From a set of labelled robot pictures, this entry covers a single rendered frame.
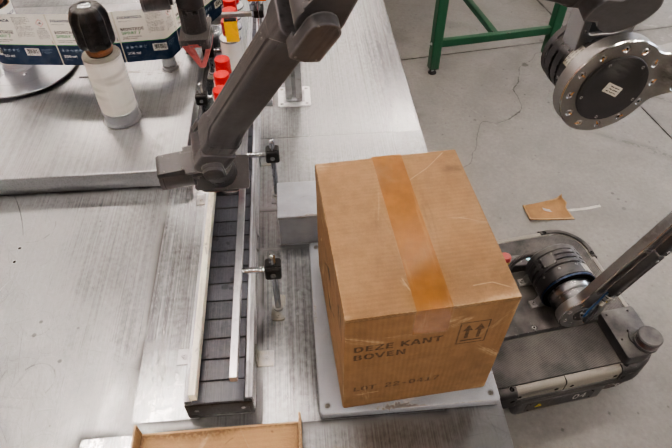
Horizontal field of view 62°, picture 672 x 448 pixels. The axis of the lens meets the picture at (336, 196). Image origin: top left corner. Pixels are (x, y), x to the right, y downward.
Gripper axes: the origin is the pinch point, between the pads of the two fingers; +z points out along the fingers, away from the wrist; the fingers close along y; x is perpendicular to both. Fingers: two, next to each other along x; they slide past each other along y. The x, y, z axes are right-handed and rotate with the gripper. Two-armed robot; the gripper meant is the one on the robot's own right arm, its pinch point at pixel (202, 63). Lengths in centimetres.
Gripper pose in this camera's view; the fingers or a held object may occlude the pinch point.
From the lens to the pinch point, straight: 138.2
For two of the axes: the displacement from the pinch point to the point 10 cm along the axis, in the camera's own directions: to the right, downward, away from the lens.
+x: 10.0, -0.7, 0.6
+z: 0.1, 7.0, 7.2
